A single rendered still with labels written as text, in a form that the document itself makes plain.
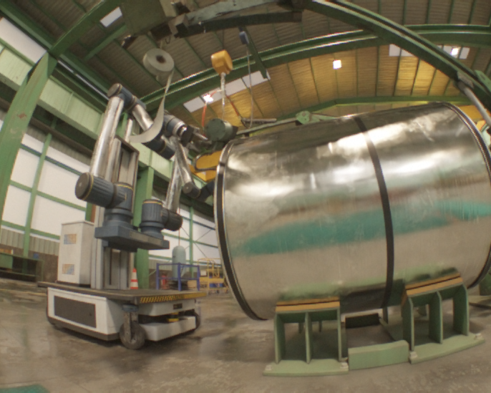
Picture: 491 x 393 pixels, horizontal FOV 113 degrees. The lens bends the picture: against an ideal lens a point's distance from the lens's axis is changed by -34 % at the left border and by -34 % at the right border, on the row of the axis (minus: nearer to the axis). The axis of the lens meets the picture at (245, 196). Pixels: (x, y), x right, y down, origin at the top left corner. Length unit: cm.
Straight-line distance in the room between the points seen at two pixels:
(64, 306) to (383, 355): 192
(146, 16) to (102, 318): 163
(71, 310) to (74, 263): 47
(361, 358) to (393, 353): 14
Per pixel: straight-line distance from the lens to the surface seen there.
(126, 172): 259
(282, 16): 148
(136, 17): 125
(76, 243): 222
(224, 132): 156
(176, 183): 256
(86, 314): 177
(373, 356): 114
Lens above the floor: 44
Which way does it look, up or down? 19 degrees up
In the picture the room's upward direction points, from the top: 3 degrees counter-clockwise
